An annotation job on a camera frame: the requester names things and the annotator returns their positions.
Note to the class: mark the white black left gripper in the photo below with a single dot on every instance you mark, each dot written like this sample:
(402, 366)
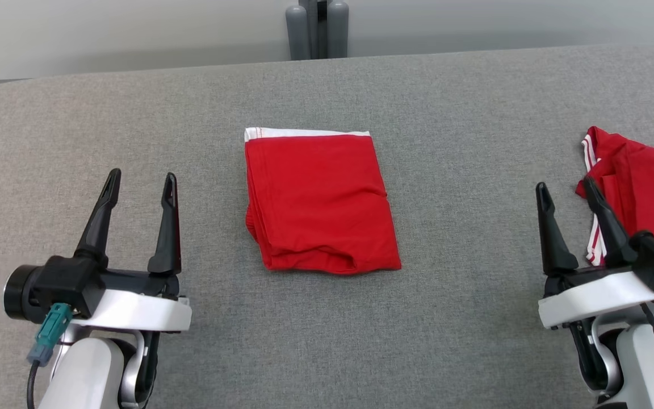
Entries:
(134, 309)

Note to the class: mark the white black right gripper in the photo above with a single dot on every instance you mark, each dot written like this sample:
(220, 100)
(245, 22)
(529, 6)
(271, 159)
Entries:
(594, 298)

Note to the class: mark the red jersey with white striped trim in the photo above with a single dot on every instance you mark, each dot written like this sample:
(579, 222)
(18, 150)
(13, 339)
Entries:
(650, 182)

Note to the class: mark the red shorts with white waistband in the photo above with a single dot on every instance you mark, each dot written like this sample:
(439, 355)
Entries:
(321, 204)

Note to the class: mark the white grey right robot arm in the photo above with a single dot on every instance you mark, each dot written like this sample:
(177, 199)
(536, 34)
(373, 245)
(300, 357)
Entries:
(639, 363)

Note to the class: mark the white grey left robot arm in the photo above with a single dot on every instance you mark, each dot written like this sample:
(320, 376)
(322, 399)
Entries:
(94, 369)

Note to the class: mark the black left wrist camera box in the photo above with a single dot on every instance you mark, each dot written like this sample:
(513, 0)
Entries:
(68, 284)

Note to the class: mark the grey partition post with feet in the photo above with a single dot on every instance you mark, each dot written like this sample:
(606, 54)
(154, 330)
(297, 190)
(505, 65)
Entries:
(317, 28)

